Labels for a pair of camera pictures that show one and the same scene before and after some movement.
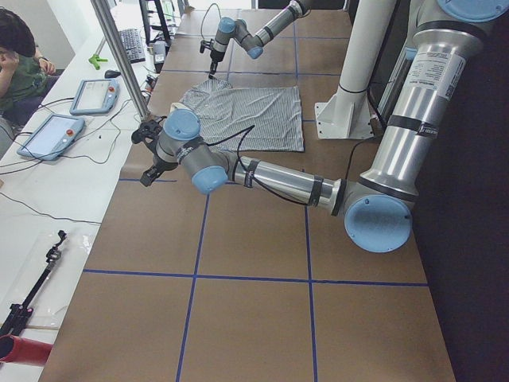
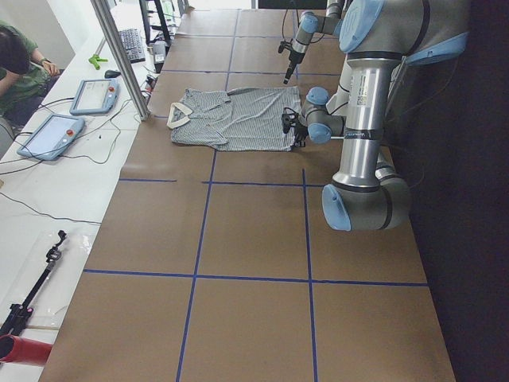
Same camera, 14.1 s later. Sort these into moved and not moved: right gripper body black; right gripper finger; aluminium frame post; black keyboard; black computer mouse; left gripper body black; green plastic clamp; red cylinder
Moved: right gripper body black; right gripper finger; left gripper body black
Not moved: black keyboard; red cylinder; green plastic clamp; aluminium frame post; black computer mouse
